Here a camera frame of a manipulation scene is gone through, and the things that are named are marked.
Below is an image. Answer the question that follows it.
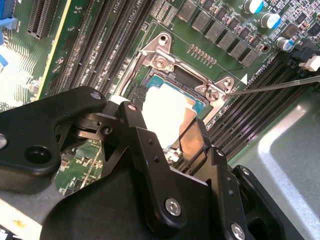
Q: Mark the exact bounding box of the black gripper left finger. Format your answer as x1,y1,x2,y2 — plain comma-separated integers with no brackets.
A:
0,85,188,238

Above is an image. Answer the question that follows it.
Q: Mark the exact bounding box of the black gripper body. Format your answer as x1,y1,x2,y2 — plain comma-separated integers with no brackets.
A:
41,171,226,240

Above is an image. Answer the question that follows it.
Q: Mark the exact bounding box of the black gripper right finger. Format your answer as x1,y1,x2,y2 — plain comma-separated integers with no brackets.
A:
178,119,287,240

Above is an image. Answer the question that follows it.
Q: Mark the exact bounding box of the small square CPU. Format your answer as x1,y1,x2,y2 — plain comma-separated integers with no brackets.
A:
141,74,210,151

